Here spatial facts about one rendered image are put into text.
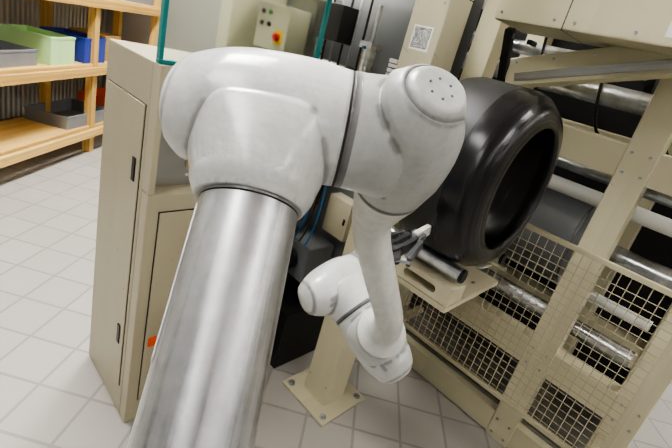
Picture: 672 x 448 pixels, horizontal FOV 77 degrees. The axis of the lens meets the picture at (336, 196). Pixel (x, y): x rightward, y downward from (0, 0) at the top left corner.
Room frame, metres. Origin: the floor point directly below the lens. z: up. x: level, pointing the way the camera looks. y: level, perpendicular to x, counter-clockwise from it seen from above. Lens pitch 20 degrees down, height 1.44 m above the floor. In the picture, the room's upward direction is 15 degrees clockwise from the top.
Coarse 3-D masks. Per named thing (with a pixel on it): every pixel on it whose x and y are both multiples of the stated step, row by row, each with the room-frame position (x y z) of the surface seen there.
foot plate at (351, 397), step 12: (300, 372) 1.56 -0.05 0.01; (288, 384) 1.48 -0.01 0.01; (300, 384) 1.49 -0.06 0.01; (348, 384) 1.57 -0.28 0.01; (300, 396) 1.43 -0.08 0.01; (312, 396) 1.45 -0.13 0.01; (348, 396) 1.50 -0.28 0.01; (360, 396) 1.52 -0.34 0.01; (312, 408) 1.38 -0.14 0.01; (324, 408) 1.40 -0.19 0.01; (336, 408) 1.42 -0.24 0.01; (348, 408) 1.43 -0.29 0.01; (324, 420) 1.34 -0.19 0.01
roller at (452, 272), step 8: (424, 248) 1.21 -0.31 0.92; (416, 256) 1.22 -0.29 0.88; (424, 256) 1.19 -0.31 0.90; (432, 256) 1.18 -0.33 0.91; (440, 256) 1.18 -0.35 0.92; (432, 264) 1.17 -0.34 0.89; (440, 264) 1.16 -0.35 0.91; (448, 264) 1.15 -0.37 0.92; (456, 264) 1.15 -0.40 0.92; (448, 272) 1.14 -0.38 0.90; (456, 272) 1.12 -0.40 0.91; (464, 272) 1.12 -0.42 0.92; (456, 280) 1.12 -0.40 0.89; (464, 280) 1.13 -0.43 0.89
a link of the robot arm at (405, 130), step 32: (416, 64) 0.45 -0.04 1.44; (352, 96) 0.44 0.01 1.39; (384, 96) 0.42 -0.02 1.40; (416, 96) 0.41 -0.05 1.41; (448, 96) 0.42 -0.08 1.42; (352, 128) 0.42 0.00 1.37; (384, 128) 0.42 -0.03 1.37; (416, 128) 0.41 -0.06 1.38; (448, 128) 0.41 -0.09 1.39; (352, 160) 0.42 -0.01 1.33; (384, 160) 0.42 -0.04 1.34; (416, 160) 0.42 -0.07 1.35; (448, 160) 0.44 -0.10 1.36; (384, 192) 0.46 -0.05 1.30; (416, 192) 0.46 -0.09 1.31
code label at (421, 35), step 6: (414, 30) 1.47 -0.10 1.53; (420, 30) 1.46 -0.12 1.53; (426, 30) 1.44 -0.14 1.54; (432, 30) 1.43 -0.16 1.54; (414, 36) 1.47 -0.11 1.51; (420, 36) 1.45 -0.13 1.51; (426, 36) 1.44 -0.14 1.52; (414, 42) 1.46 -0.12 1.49; (420, 42) 1.45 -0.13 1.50; (426, 42) 1.43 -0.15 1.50; (414, 48) 1.46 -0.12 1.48; (420, 48) 1.44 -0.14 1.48; (426, 48) 1.43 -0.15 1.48
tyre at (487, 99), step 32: (480, 96) 1.20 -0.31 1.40; (512, 96) 1.18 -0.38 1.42; (544, 96) 1.24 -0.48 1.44; (480, 128) 1.10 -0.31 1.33; (512, 128) 1.10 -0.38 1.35; (544, 128) 1.19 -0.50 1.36; (480, 160) 1.06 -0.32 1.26; (512, 160) 1.10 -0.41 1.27; (544, 160) 1.44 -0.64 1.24; (448, 192) 1.07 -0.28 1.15; (480, 192) 1.05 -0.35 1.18; (512, 192) 1.49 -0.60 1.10; (544, 192) 1.40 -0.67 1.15; (416, 224) 1.16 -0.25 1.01; (448, 224) 1.07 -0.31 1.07; (480, 224) 1.08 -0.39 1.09; (512, 224) 1.40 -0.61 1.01; (448, 256) 1.14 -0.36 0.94; (480, 256) 1.15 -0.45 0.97
